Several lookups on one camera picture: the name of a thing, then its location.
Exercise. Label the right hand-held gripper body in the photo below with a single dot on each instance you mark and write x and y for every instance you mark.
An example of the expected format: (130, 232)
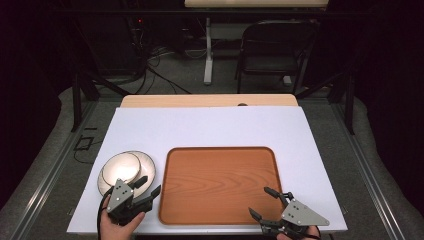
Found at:
(300, 214)

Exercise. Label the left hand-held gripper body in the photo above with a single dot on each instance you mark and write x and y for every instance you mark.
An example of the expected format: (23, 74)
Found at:
(120, 197)

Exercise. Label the large white plate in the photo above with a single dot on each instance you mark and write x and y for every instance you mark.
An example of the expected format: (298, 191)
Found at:
(146, 168)

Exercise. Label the small white plate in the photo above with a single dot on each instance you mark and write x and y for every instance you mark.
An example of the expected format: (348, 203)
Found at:
(121, 168)

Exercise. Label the person's right hand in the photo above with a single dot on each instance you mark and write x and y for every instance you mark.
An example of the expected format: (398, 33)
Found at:
(301, 236)

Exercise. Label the person's left hand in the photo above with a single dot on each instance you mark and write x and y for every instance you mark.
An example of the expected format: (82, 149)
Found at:
(115, 230)

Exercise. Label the brown wooden tray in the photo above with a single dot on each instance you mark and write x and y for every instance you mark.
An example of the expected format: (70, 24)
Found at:
(220, 185)

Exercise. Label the white table mat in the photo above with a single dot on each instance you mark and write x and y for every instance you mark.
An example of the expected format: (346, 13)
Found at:
(206, 128)

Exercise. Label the black folding chair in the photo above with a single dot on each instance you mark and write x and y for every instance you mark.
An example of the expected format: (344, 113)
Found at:
(276, 56)

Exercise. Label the white desk leg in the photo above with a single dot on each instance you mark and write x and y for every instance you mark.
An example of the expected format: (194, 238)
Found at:
(208, 53)

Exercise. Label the light wooden desk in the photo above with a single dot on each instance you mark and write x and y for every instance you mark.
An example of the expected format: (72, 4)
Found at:
(255, 3)

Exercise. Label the aluminium floor rail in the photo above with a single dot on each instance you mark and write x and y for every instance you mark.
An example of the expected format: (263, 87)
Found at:
(370, 173)
(53, 173)

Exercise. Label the black metal frame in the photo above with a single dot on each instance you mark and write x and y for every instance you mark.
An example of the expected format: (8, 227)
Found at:
(77, 100)
(348, 103)

